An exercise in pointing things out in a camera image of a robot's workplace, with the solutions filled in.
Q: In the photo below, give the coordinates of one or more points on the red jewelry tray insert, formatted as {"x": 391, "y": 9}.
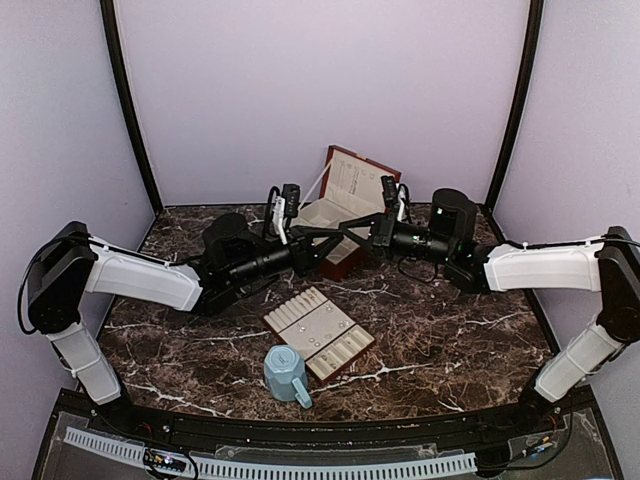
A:
{"x": 326, "y": 338}

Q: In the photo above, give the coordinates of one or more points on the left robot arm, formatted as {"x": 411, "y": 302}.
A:
{"x": 74, "y": 263}

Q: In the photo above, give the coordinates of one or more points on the light blue mug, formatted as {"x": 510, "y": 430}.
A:
{"x": 285, "y": 375}

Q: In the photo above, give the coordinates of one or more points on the red wooden jewelry box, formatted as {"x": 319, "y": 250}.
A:
{"x": 350, "y": 188}

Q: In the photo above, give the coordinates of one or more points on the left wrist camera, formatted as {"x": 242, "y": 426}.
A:
{"x": 282, "y": 208}

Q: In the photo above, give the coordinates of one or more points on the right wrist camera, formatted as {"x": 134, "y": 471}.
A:
{"x": 396, "y": 198}

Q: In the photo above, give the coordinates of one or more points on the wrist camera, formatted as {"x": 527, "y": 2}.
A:
{"x": 396, "y": 198}
{"x": 282, "y": 208}

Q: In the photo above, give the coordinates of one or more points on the white slotted cable duct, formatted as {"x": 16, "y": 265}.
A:
{"x": 260, "y": 463}

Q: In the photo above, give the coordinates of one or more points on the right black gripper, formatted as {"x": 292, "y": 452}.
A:
{"x": 382, "y": 227}

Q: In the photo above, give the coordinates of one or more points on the black frame post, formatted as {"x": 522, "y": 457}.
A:
{"x": 526, "y": 66}
{"x": 119, "y": 71}

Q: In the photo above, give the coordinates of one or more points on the right black frame post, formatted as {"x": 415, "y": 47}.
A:
{"x": 526, "y": 66}

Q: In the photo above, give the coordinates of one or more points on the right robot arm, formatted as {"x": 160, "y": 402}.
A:
{"x": 608, "y": 264}

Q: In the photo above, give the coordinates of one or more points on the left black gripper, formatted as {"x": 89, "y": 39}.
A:
{"x": 303, "y": 247}

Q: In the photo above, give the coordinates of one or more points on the left black frame post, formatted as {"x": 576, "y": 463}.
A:
{"x": 119, "y": 71}

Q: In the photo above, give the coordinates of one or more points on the black front rail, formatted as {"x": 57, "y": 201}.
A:
{"x": 485, "y": 429}

